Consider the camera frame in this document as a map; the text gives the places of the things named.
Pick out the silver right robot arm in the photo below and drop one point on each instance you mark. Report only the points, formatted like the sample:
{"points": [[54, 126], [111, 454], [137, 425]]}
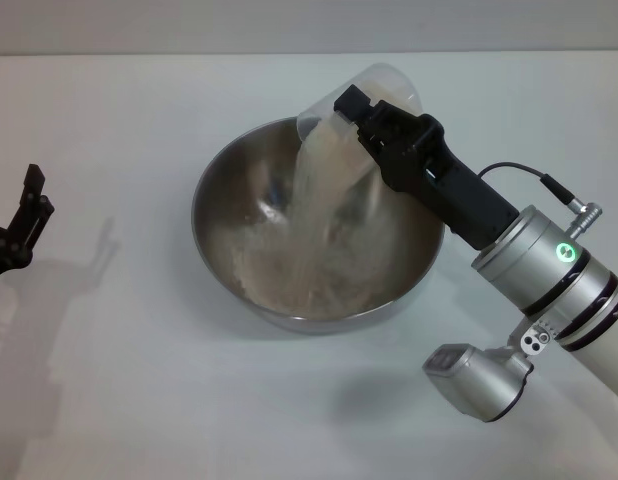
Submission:
{"points": [[564, 290]]}

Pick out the stainless steel mixing bowl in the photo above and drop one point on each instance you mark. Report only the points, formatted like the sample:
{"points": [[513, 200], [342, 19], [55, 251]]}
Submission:
{"points": [[229, 210]]}

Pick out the clear plastic measuring cup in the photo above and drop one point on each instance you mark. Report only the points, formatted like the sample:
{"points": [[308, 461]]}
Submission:
{"points": [[389, 82]]}

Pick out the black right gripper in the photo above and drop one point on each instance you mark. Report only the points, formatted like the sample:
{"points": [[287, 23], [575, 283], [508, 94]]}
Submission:
{"points": [[449, 195]]}

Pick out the white rice grains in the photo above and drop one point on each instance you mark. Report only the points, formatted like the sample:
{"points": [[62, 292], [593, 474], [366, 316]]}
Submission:
{"points": [[314, 225]]}

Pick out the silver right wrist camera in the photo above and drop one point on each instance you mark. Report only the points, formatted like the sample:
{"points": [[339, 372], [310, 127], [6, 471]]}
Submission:
{"points": [[484, 385]]}

